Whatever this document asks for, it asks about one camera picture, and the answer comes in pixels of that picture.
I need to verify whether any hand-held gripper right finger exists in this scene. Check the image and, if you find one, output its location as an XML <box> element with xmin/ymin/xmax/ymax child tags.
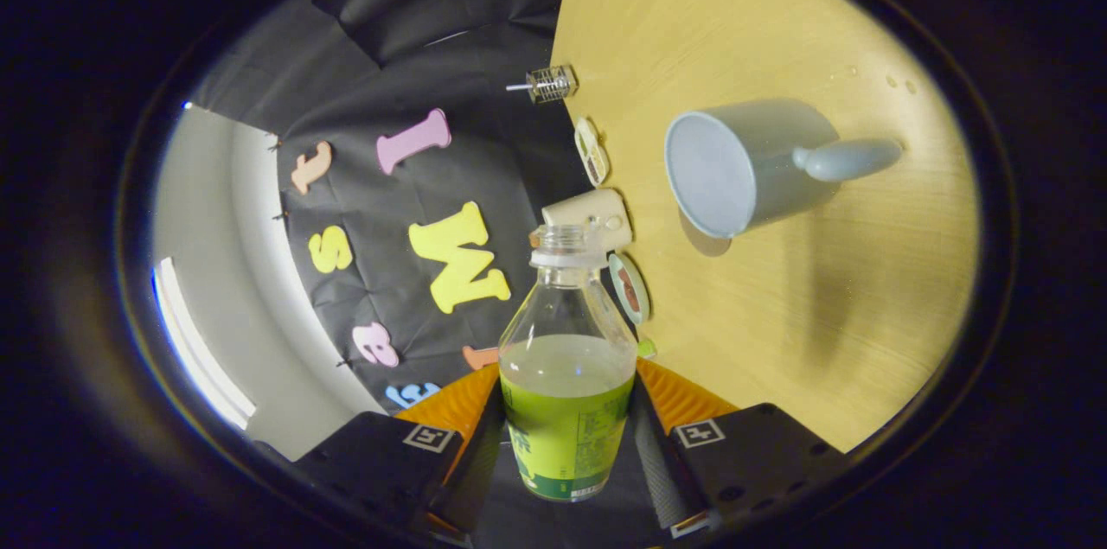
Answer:
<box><xmin>633</xmin><ymin>359</ymin><xmax>853</xmax><ymax>541</ymax></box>

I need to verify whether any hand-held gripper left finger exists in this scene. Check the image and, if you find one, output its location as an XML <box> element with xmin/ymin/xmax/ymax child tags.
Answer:
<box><xmin>290</xmin><ymin>363</ymin><xmax>513</xmax><ymax>546</ymax></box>

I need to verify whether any clear green-label juice bottle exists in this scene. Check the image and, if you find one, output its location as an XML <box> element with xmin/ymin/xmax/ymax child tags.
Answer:
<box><xmin>498</xmin><ymin>224</ymin><xmax>639</xmax><ymax>503</ymax></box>

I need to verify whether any round brown coaster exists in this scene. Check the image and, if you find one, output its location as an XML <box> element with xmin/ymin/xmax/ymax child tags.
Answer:
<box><xmin>677</xmin><ymin>207</ymin><xmax>733</xmax><ymax>259</ymax></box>

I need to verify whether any light blue cup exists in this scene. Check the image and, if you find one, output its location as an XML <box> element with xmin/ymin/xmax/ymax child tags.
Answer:
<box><xmin>664</xmin><ymin>98</ymin><xmax>905</xmax><ymax>239</ymax></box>

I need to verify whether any pale green plate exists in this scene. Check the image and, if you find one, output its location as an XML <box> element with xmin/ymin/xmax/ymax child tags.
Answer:
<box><xmin>608</xmin><ymin>252</ymin><xmax>651</xmax><ymax>325</ymax></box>

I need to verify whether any white toaster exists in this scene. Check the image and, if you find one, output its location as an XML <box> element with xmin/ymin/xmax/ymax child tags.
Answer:
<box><xmin>541</xmin><ymin>188</ymin><xmax>633</xmax><ymax>253</ymax></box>

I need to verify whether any wooden table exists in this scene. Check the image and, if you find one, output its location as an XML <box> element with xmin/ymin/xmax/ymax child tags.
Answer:
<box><xmin>550</xmin><ymin>0</ymin><xmax>982</xmax><ymax>455</ymax></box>

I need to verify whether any long ceiling light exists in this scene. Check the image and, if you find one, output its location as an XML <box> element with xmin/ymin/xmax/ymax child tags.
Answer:
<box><xmin>154</xmin><ymin>259</ymin><xmax>258</xmax><ymax>431</ymax></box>

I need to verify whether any black backdrop cloth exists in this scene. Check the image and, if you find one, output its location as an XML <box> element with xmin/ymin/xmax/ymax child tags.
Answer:
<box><xmin>186</xmin><ymin>0</ymin><xmax>606</xmax><ymax>412</ymax></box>

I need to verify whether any white divided snack tray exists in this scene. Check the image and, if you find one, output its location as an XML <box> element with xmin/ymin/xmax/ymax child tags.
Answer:
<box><xmin>574</xmin><ymin>117</ymin><xmax>611</xmax><ymax>188</ymax></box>

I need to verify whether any clear glass holder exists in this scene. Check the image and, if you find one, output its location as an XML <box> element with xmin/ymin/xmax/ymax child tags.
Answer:
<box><xmin>528</xmin><ymin>65</ymin><xmax>579</xmax><ymax>105</ymax></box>

